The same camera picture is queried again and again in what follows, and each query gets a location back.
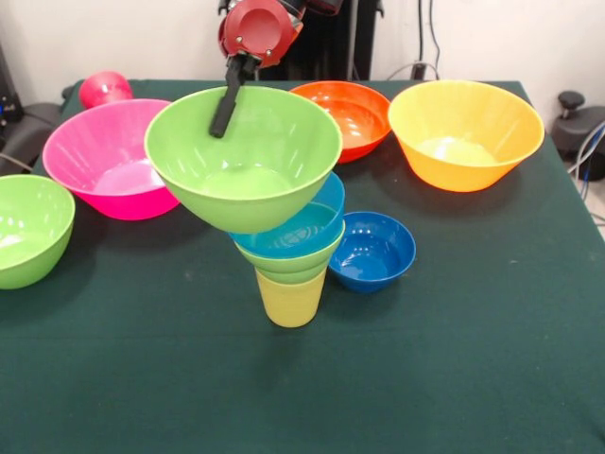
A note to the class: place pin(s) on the red-orange plastic bowl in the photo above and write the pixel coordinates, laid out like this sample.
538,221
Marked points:
359,118

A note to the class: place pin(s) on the dark blue plastic bowl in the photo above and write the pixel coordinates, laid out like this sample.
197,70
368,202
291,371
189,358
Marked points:
373,265

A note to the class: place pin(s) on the black power adapter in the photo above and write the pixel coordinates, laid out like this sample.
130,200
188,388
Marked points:
418,71

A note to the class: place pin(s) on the dark green tablecloth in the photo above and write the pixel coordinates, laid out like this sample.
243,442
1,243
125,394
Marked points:
189,378

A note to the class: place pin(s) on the large green plastic bowl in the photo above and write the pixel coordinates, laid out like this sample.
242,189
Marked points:
28,236
246,189

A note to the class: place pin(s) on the small green plastic bowl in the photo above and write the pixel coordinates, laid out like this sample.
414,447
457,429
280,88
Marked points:
288,269

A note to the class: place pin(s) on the large pink plastic bowl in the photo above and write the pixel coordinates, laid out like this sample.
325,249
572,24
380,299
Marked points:
94,151

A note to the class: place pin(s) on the black computer tower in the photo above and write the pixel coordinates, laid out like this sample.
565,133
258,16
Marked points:
7,94

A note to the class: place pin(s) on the large orange plastic bowl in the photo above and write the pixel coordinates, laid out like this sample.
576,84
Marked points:
468,132

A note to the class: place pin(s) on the light blue plastic bowl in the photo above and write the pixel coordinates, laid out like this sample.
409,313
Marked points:
312,232

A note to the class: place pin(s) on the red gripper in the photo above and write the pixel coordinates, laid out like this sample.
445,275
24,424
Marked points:
255,28

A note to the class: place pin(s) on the red plastic cup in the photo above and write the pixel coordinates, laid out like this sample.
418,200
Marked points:
104,90

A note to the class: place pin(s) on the yellow plastic cup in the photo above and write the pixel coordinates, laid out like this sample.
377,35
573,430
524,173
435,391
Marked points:
290,305

